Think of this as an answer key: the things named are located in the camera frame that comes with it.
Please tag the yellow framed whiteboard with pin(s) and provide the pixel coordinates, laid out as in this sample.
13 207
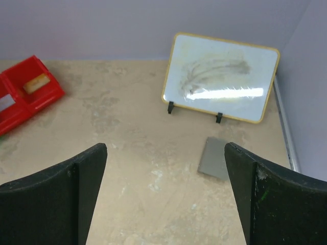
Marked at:
213 75

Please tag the red bin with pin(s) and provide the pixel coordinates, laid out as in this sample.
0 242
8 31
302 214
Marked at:
25 71
18 113

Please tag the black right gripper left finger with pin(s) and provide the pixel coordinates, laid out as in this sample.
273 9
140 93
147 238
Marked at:
54 205

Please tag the gold card in bin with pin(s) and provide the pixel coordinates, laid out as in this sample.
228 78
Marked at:
36 83

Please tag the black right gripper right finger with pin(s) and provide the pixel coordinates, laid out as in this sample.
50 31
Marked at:
276 205

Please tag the grey leather card holder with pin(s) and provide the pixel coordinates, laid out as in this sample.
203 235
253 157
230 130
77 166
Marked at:
212 162

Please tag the silver card in bin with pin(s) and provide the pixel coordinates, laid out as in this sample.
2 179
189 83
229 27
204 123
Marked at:
6 101

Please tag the black whiteboard stand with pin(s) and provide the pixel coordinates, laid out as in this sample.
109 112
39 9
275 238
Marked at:
171 107

